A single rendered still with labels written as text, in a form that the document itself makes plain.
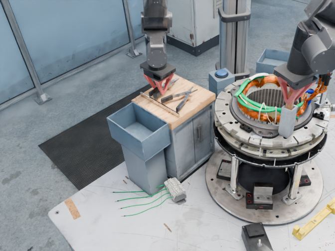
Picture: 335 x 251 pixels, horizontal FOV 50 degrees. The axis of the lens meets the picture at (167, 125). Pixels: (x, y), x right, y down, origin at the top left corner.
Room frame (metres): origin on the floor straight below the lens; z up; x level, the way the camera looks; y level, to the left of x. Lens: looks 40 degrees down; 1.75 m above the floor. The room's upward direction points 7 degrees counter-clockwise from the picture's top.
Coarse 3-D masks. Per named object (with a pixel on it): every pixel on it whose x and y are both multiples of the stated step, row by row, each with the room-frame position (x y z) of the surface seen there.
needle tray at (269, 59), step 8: (264, 56) 1.17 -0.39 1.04; (272, 56) 1.16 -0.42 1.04; (280, 56) 1.15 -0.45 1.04; (288, 56) 1.13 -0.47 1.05; (256, 64) 1.09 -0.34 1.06; (264, 64) 1.08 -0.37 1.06; (272, 64) 1.13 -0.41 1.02; (280, 64) 1.12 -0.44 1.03; (256, 72) 1.09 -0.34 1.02; (264, 72) 1.08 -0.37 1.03; (272, 72) 1.06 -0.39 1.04
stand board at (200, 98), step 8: (184, 80) 1.03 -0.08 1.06; (152, 88) 1.01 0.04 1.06; (176, 88) 0.99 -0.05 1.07; (184, 88) 0.99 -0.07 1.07; (192, 88) 0.98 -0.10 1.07; (200, 88) 0.97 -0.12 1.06; (152, 96) 0.96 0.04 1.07; (160, 96) 0.96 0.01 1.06; (192, 96) 0.94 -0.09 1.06; (200, 96) 0.93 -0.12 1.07; (208, 96) 0.92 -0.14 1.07; (144, 104) 0.92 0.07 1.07; (152, 104) 0.92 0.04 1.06; (168, 104) 0.91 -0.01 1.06; (176, 104) 0.90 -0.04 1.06; (184, 104) 0.90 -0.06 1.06; (192, 104) 0.89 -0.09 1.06; (200, 104) 0.89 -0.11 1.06; (208, 104) 0.91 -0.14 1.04; (152, 112) 0.88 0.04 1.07; (160, 112) 0.87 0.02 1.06; (168, 112) 0.87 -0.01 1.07; (184, 112) 0.86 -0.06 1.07; (192, 112) 0.87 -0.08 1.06; (168, 120) 0.83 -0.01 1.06; (176, 120) 0.83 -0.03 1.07; (184, 120) 0.84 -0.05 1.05
